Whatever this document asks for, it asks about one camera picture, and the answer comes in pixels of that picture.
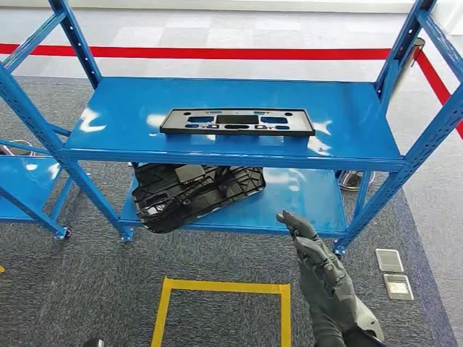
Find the chrome stanchion base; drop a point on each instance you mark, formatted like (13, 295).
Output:
(7, 151)

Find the right robot hand grey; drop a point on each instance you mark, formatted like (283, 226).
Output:
(325, 287)

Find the small blue metal shelf rack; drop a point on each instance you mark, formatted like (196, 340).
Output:
(21, 187)

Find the red barrier belt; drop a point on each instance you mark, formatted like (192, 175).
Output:
(437, 84)
(217, 52)

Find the grey floor outlet cover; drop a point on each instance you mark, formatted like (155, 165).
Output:
(389, 261)
(398, 287)

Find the large black ribbed plastic part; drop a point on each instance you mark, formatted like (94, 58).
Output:
(162, 201)

